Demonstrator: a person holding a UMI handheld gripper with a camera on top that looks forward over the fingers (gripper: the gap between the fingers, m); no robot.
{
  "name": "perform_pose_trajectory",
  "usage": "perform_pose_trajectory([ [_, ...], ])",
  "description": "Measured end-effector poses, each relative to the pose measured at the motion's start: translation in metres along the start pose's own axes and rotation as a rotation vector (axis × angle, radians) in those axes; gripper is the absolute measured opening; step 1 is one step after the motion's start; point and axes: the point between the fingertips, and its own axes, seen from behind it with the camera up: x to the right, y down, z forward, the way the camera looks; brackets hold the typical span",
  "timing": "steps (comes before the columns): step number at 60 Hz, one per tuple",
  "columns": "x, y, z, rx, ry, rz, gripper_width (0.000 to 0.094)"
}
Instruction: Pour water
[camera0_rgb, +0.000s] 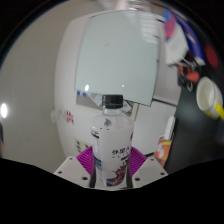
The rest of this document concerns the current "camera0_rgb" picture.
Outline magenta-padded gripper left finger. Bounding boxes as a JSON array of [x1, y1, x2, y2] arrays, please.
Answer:
[[53, 145, 98, 189]]

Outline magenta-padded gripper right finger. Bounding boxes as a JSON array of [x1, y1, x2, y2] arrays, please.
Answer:
[[125, 146, 169, 189]]

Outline clear bottle with white label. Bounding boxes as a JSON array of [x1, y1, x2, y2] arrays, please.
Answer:
[[90, 94, 135, 189]]

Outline colourful printed booklet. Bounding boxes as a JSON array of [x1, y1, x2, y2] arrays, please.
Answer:
[[153, 136, 173, 168]]

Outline flat white eraser block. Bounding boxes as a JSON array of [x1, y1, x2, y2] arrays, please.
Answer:
[[164, 115, 177, 141]]

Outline red floor number sign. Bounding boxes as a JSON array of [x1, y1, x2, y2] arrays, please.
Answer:
[[64, 110, 75, 125]]

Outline grey notice board with papers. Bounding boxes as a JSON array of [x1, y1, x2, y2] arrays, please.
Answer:
[[75, 89, 139, 117]]

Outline black and red tool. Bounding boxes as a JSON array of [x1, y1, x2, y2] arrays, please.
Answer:
[[177, 56, 201, 93]]

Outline large whiteboard on stand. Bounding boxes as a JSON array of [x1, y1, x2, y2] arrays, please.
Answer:
[[73, 9, 166, 108]]

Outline flat round red coaster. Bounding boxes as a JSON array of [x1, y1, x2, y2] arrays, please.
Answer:
[[204, 44, 220, 69]]

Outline large white wall poster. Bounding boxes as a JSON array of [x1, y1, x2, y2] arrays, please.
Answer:
[[74, 136, 93, 155]]

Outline white mug with yellow handle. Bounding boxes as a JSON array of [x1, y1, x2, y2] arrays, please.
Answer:
[[195, 77, 224, 121]]

